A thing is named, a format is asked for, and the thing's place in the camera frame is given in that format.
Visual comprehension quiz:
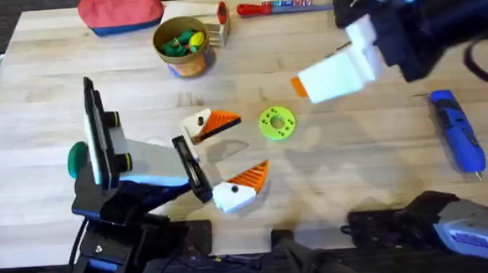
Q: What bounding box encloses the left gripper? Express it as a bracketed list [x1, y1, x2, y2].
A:
[102, 103, 273, 222]

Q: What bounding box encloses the blue electric screwdriver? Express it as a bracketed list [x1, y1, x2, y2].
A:
[428, 86, 488, 185]

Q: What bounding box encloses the green disc with holes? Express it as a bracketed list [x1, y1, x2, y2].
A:
[257, 104, 298, 144]

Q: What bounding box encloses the black case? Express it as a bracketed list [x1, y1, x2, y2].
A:
[332, 0, 389, 30]

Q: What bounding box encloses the orange tub with toys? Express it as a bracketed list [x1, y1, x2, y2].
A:
[150, 14, 213, 81]

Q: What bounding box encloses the red and blue zip pouch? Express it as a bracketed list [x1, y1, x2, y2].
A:
[76, 0, 166, 39]

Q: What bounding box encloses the red-handled tool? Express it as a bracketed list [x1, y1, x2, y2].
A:
[236, 1, 273, 19]

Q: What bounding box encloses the black cable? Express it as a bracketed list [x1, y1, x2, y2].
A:
[65, 217, 91, 273]
[461, 38, 488, 89]

